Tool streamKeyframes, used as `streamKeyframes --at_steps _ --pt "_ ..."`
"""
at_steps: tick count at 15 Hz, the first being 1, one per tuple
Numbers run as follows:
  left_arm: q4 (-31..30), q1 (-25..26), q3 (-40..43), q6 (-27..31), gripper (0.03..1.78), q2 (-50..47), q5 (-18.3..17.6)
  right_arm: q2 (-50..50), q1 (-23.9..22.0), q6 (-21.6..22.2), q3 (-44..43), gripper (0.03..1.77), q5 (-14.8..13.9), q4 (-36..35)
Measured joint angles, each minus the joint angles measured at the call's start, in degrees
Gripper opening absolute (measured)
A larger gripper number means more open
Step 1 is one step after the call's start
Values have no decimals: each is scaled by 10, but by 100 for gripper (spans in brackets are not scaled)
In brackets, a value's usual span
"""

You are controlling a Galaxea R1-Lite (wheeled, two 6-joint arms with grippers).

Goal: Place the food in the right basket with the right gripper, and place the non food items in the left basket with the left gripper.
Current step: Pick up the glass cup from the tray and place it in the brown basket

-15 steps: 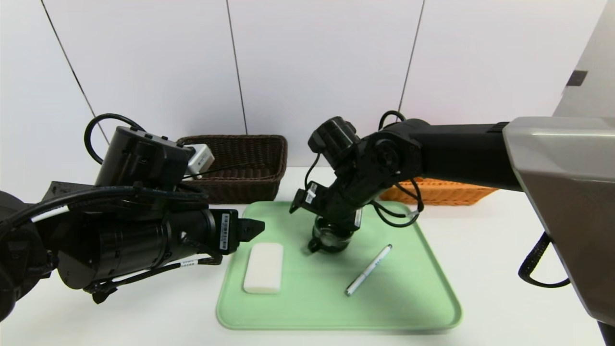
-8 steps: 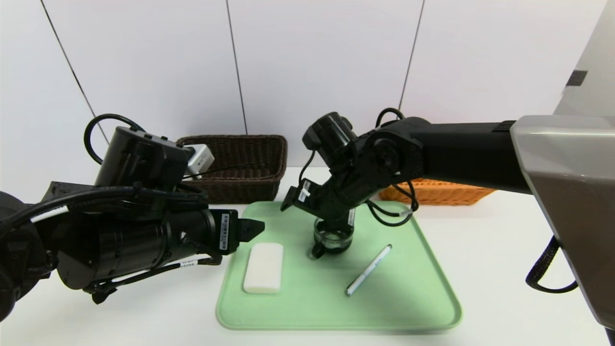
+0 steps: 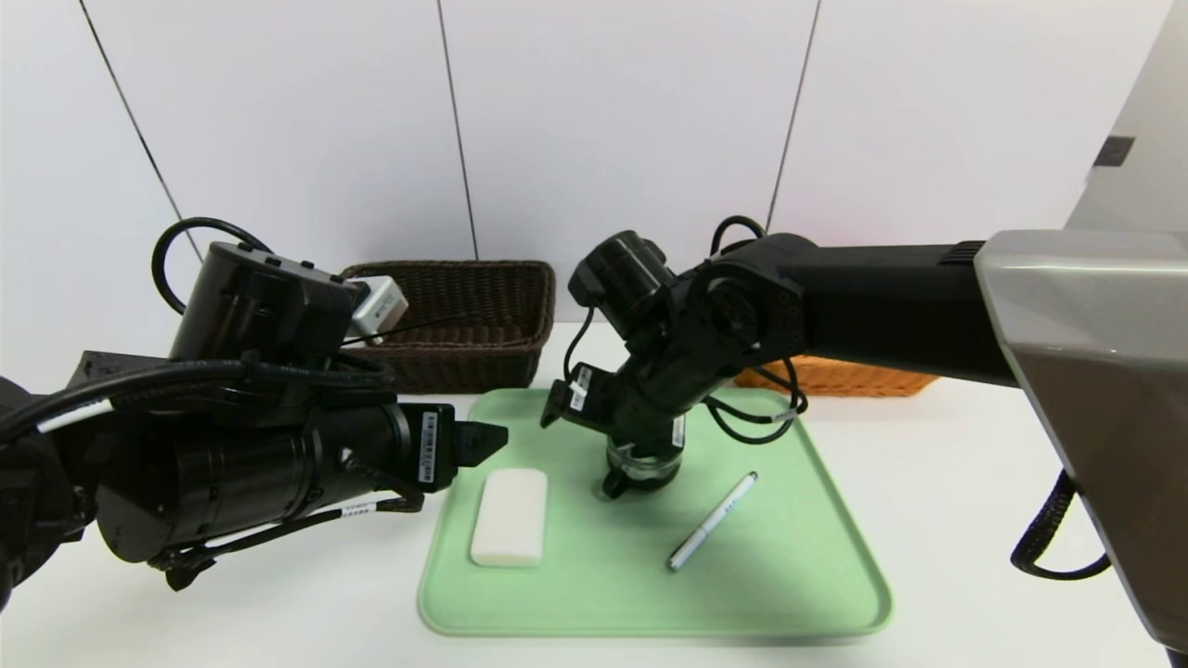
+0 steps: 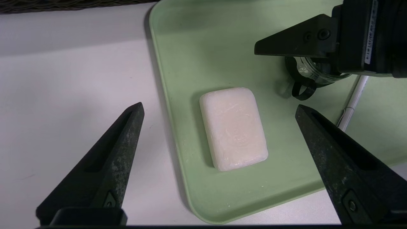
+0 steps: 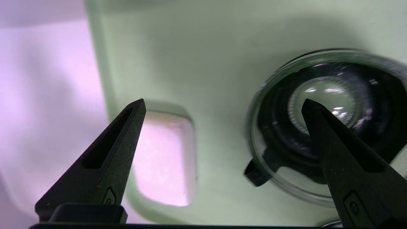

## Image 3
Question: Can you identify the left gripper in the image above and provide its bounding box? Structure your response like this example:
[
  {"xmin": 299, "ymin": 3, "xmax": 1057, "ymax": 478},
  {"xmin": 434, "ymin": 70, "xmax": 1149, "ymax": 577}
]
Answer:
[{"xmin": 331, "ymin": 401, "xmax": 509, "ymax": 505}]

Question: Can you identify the white soap bar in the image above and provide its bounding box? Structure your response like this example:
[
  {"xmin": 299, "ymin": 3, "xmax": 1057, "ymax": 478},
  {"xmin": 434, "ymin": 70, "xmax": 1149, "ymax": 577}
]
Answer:
[{"xmin": 470, "ymin": 467, "xmax": 549, "ymax": 568}]

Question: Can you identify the glass cup with black handle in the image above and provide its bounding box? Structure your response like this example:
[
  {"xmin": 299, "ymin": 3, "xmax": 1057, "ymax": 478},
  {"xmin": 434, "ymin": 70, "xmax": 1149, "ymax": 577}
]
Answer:
[{"xmin": 601, "ymin": 442, "xmax": 686, "ymax": 500}]

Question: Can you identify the dark brown wicker basket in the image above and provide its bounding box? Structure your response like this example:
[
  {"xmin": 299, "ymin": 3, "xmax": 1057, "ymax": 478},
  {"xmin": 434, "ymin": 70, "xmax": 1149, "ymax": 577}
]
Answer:
[{"xmin": 340, "ymin": 260, "xmax": 557, "ymax": 395}]

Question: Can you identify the orange wicker basket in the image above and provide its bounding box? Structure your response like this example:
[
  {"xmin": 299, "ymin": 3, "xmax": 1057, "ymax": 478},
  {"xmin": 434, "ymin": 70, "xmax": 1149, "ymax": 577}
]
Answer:
[{"xmin": 736, "ymin": 355, "xmax": 941, "ymax": 398}]

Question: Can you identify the thin black zip tie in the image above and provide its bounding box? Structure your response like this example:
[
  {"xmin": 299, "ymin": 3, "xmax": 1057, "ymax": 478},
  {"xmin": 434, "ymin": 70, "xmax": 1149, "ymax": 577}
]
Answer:
[{"xmin": 339, "ymin": 315, "xmax": 488, "ymax": 350}]

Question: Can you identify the green plastic tray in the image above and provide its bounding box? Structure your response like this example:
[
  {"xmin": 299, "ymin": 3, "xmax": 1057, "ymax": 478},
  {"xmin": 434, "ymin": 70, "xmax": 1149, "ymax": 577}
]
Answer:
[{"xmin": 418, "ymin": 388, "xmax": 894, "ymax": 638}]

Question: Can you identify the white pen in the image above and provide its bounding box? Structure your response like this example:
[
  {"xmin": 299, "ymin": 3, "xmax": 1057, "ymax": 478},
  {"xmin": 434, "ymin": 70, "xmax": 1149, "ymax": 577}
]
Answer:
[{"xmin": 665, "ymin": 470, "xmax": 757, "ymax": 572}]

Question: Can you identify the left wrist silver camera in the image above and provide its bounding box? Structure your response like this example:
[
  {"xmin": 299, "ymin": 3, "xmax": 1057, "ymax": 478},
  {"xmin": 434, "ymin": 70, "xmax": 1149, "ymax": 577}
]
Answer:
[{"xmin": 349, "ymin": 275, "xmax": 410, "ymax": 347}]

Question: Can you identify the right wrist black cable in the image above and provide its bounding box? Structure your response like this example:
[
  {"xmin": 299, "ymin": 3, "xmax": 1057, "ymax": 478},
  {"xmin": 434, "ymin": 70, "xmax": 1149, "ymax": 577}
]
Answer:
[{"xmin": 704, "ymin": 357, "xmax": 810, "ymax": 446}]

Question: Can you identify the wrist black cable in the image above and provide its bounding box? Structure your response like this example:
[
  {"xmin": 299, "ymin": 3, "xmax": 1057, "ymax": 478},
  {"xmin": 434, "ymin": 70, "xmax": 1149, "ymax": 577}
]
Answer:
[
  {"xmin": 704, "ymin": 357, "xmax": 810, "ymax": 446},
  {"xmin": 0, "ymin": 357, "xmax": 395, "ymax": 437}
]

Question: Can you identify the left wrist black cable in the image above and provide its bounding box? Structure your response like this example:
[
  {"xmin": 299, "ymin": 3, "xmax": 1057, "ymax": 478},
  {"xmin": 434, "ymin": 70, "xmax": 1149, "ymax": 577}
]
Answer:
[{"xmin": 0, "ymin": 357, "xmax": 395, "ymax": 437}]

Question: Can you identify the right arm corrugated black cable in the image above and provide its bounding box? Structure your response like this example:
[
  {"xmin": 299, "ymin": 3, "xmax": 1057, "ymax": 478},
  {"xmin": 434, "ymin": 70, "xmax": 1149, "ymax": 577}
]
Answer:
[{"xmin": 1010, "ymin": 469, "xmax": 1112, "ymax": 582}]

